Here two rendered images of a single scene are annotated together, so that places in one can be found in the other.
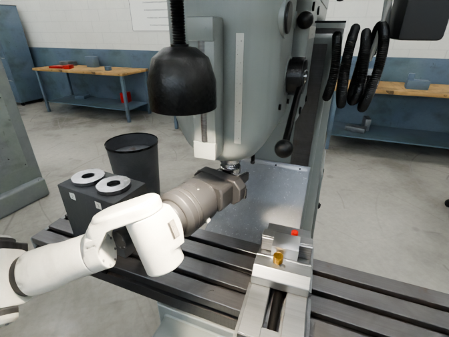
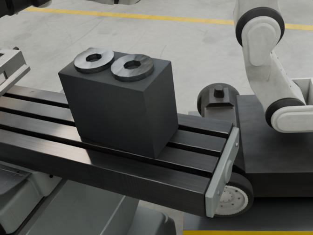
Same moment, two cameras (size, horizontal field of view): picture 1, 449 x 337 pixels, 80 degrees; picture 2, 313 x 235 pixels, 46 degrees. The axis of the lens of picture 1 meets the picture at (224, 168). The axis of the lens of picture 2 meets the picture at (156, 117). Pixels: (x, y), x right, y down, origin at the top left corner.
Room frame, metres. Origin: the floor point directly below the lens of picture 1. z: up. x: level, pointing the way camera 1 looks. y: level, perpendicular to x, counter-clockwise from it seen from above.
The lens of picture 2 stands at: (1.34, 0.52, 1.55)
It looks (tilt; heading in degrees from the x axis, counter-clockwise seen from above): 38 degrees down; 188
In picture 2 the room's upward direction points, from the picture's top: 9 degrees counter-clockwise
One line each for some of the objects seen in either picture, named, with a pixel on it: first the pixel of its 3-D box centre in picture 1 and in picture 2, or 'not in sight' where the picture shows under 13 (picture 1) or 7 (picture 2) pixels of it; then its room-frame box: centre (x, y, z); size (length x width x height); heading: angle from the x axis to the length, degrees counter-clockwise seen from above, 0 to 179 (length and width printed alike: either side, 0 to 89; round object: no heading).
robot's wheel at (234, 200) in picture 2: not in sight; (223, 195); (0.49, 0.59, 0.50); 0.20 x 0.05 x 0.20; 87
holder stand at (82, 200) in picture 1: (107, 208); (120, 99); (0.66, 0.35, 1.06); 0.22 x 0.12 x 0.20; 64
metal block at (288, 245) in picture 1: (284, 250); not in sight; (0.48, -0.14, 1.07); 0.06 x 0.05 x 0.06; 72
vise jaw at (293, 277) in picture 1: (280, 273); not in sight; (0.43, -0.13, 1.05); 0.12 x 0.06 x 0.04; 72
